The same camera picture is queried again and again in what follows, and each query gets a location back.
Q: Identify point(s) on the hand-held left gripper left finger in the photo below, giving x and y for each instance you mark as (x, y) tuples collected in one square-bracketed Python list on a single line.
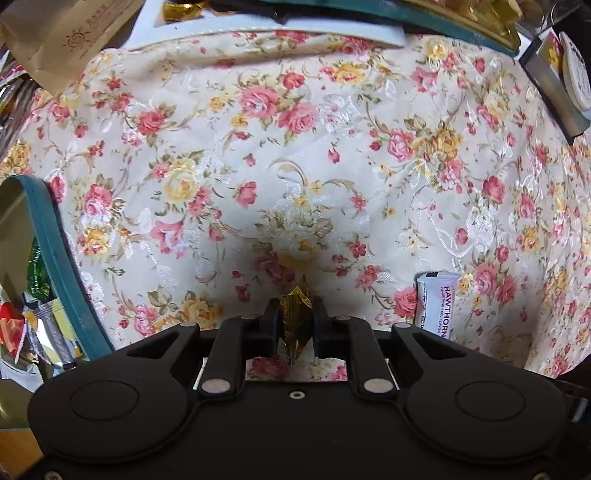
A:
[(273, 325)]

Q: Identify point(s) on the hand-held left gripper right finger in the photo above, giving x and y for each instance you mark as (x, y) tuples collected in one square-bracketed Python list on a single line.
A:
[(319, 325)]

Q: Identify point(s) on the gold foil candy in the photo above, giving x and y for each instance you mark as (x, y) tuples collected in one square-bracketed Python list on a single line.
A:
[(296, 323)]

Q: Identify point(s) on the silver snack packet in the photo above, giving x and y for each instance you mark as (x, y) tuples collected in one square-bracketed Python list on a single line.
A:
[(48, 323)]

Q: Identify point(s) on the dark green candy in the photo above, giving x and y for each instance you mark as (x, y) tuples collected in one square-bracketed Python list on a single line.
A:
[(39, 272)]

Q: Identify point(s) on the teal rimmed gold tin tray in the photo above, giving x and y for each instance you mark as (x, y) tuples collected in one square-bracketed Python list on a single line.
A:
[(51, 221)]

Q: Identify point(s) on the red white snack packet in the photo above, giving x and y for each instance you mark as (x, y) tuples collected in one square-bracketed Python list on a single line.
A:
[(11, 325)]

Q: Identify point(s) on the white pink snack packet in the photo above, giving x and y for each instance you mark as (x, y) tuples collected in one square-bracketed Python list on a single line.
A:
[(436, 304)]

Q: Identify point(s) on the floral tablecloth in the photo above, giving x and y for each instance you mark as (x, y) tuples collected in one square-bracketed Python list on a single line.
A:
[(231, 115)]

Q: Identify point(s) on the white rectangular tray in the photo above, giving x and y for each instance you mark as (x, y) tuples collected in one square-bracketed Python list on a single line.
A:
[(277, 30)]

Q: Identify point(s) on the large teal candy tray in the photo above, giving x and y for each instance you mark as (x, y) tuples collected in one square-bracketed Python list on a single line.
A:
[(369, 14)]

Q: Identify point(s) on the gold foil chocolate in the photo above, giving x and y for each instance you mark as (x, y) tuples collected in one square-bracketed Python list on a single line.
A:
[(182, 9)]

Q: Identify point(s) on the black box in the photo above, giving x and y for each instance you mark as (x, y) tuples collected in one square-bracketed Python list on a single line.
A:
[(549, 87)]

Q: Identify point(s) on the kraft paper bag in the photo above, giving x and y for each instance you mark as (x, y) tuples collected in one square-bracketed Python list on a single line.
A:
[(60, 41)]

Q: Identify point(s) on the white oval tin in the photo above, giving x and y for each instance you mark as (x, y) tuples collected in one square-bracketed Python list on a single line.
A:
[(577, 69)]

